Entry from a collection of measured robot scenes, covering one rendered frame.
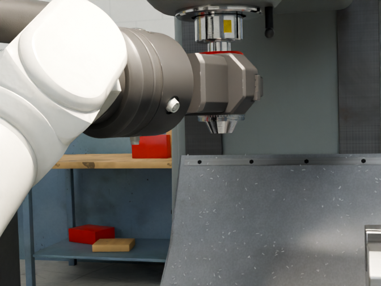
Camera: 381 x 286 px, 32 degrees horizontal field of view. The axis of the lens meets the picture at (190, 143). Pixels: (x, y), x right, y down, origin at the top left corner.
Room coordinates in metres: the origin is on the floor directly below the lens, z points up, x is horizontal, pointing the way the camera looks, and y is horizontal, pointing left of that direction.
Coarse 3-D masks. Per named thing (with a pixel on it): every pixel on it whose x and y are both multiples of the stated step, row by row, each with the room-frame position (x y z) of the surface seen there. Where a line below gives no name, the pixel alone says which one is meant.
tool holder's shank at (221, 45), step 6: (204, 42) 0.65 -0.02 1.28; (210, 42) 0.65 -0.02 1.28; (216, 42) 0.65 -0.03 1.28; (222, 42) 0.65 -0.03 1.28; (228, 42) 0.65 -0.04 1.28; (234, 42) 0.66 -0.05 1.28; (210, 48) 0.65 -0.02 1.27; (216, 48) 0.65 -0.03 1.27; (222, 48) 0.65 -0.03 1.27; (228, 48) 0.65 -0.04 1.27
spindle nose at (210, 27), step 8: (200, 16) 0.64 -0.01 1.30; (208, 16) 0.64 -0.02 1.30; (216, 16) 0.63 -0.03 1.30; (224, 16) 0.63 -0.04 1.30; (232, 16) 0.64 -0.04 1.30; (240, 16) 0.65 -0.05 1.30; (200, 24) 0.64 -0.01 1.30; (208, 24) 0.64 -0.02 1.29; (216, 24) 0.63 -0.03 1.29; (232, 24) 0.64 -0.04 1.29; (240, 24) 0.64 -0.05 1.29; (200, 32) 0.64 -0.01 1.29; (208, 32) 0.64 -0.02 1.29; (216, 32) 0.63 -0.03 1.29; (232, 32) 0.64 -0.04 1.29; (240, 32) 0.64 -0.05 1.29; (200, 40) 0.64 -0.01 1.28; (208, 40) 0.64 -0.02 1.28; (240, 40) 0.65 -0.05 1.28
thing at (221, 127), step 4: (208, 124) 0.65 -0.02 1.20; (212, 124) 0.64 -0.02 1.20; (216, 124) 0.64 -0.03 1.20; (220, 124) 0.64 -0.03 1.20; (224, 124) 0.64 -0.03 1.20; (228, 124) 0.64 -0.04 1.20; (232, 124) 0.65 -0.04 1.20; (208, 128) 0.66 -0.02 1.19; (212, 128) 0.65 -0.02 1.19; (216, 128) 0.64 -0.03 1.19; (220, 128) 0.64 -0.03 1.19; (224, 128) 0.64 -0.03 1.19; (228, 128) 0.65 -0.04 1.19; (232, 128) 0.65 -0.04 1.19; (212, 132) 0.65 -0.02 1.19; (216, 132) 0.65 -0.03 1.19; (220, 132) 0.65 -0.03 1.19; (224, 132) 0.65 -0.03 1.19; (228, 132) 0.65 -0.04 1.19; (232, 132) 0.65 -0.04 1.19
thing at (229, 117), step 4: (200, 116) 0.65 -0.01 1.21; (204, 116) 0.64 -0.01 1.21; (208, 116) 0.64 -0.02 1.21; (212, 116) 0.64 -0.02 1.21; (216, 116) 0.63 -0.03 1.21; (220, 116) 0.63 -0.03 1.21; (224, 116) 0.63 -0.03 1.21; (228, 116) 0.63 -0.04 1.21; (232, 116) 0.64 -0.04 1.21; (236, 116) 0.64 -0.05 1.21; (240, 116) 0.64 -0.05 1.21; (200, 120) 0.65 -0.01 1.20; (204, 120) 0.64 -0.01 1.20; (208, 120) 0.64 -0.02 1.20; (212, 120) 0.64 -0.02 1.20; (216, 120) 0.63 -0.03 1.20; (220, 120) 0.63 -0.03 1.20; (224, 120) 0.63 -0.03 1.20; (228, 120) 0.63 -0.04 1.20; (232, 120) 0.64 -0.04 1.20; (236, 120) 0.64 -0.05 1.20; (240, 120) 0.64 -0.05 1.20
